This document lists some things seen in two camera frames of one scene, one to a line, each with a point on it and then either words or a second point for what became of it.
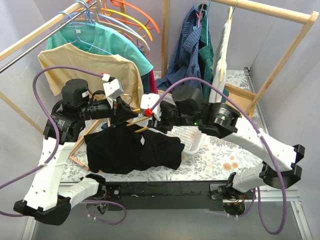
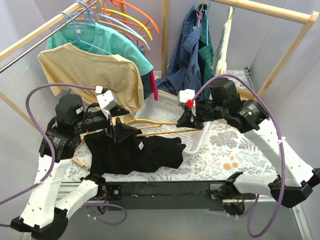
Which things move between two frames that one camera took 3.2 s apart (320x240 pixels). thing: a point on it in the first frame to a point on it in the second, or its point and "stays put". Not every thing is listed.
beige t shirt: x=115 y=67 stays put
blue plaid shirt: x=185 y=63 stays put
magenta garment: x=153 y=89 stays put
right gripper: x=163 y=116 to x=193 y=115
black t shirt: x=120 y=149 stays put
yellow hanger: x=136 y=110 to x=157 y=124
